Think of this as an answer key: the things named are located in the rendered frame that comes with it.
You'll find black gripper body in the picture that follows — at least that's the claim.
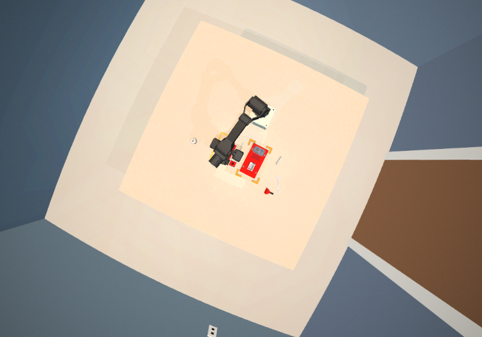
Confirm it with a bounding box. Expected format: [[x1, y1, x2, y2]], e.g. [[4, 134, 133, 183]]
[[209, 138, 244, 162]]

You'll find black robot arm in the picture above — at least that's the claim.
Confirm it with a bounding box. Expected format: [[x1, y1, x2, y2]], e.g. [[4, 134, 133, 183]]
[[208, 96, 271, 168]]

